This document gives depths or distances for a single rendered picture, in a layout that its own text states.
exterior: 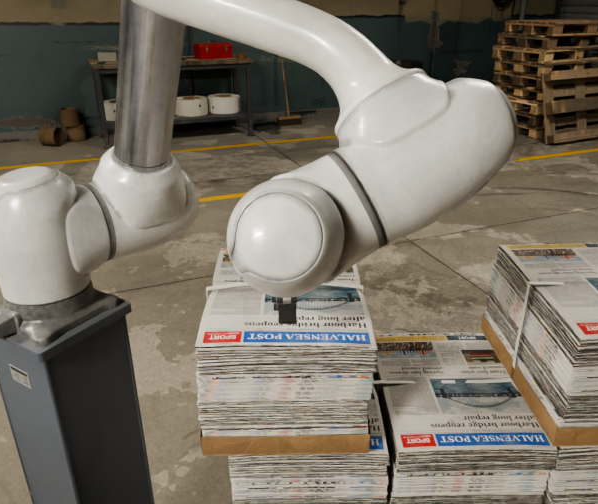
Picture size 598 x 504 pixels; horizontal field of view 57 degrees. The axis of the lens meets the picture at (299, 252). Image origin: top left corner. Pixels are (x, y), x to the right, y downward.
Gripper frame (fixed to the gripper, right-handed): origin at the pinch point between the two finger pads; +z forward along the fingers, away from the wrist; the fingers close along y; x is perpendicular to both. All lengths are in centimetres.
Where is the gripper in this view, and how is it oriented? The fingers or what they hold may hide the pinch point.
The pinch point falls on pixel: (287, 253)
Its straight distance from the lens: 83.5
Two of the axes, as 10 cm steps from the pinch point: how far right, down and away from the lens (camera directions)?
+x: 10.0, 0.0, 0.1
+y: 0.1, 10.0, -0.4
